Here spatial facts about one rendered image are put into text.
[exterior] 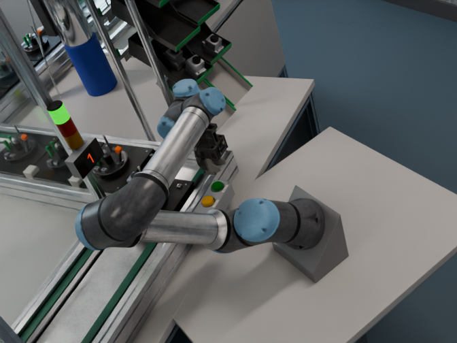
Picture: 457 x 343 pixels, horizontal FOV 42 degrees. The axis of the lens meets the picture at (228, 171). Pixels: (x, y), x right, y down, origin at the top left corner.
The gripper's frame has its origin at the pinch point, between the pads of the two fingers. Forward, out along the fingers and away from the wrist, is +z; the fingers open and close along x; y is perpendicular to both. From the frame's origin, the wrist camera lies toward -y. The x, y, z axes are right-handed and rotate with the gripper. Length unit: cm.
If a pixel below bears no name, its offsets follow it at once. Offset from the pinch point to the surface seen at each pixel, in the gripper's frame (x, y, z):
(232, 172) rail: 14.0, -3.5, 14.2
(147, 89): 62, -74, 17
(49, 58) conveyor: 69, -139, 8
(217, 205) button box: -7.3, 3.6, 8.0
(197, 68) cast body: 27.5, -13.5, -21.0
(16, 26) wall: 168, -287, 49
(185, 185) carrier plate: -2.5, -11.5, 6.2
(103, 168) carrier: -3.7, -45.9, 2.7
